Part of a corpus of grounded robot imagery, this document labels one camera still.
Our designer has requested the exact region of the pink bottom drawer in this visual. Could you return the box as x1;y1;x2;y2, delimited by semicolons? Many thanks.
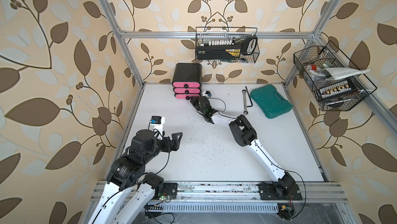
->
174;93;200;100

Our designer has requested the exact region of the pink drawer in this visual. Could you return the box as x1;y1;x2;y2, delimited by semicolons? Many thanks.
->
172;82;201;88
174;93;200;100
173;87;201;95

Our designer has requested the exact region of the pink top drawer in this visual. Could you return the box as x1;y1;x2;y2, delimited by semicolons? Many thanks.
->
172;82;201;88

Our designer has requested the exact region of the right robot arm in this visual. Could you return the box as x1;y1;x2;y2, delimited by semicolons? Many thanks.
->
190;96;304;201

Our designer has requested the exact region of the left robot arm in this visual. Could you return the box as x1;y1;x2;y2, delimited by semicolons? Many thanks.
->
89;129;183;224

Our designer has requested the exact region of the black drawer cabinet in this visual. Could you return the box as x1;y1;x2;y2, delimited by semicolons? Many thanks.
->
171;63;202;95

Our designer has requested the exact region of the silver ratchet wrench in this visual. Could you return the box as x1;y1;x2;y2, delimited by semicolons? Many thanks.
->
242;89;248;115

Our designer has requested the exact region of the black hex key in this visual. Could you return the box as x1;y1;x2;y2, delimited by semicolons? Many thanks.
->
245;86;253;108

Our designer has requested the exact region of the black yellow tool box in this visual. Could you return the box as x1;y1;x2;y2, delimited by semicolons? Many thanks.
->
195;36;259;63

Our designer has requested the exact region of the green plastic tool case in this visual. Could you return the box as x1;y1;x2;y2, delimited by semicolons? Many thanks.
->
250;85;293;119

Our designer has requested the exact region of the white paper in basket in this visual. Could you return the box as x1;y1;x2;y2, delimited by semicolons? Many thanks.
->
319;67;371;80

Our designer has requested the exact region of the drill bit set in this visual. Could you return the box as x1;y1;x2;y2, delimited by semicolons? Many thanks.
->
318;80;358;100

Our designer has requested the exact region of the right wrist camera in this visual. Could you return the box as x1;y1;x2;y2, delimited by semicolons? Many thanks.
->
202;90;212;99

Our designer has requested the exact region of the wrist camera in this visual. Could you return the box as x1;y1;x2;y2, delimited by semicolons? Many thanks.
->
148;116;165;139
202;90;212;99

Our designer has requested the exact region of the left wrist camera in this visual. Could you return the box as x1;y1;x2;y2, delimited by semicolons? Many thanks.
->
148;116;165;139

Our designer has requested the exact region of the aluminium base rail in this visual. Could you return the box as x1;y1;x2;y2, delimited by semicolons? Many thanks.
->
91;179;348;204

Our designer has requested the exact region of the back wire basket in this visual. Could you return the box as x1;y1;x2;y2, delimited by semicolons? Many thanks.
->
195;26;259;64

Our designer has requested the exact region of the wire basket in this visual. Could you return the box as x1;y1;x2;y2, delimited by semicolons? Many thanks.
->
195;26;259;64
294;41;377;111

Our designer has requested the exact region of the right wire basket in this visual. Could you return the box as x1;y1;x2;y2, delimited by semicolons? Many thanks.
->
294;41;377;111

